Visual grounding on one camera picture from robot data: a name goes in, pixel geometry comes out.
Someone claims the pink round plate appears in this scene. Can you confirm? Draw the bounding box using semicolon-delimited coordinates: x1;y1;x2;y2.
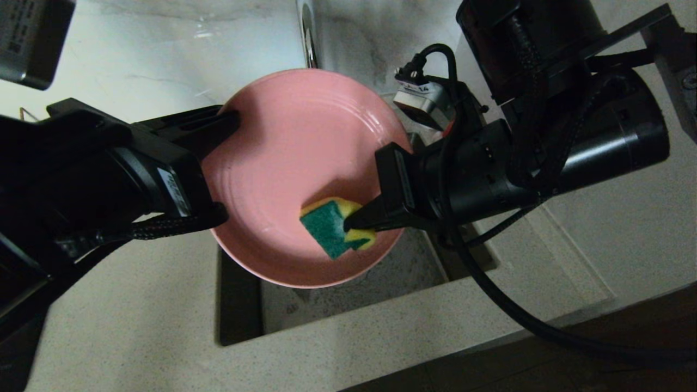
200;68;413;289

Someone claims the yellow green sponge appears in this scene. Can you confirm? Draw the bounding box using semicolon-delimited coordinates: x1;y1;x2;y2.
299;197;377;261

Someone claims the chrome faucet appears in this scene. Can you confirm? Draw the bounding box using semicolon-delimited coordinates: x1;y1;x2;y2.
297;0;322;70

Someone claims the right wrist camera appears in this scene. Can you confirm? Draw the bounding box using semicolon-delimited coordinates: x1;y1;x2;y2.
393;52;454;132

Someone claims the stainless steel sink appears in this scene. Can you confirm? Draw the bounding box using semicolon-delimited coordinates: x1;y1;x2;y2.
217;223;499;347

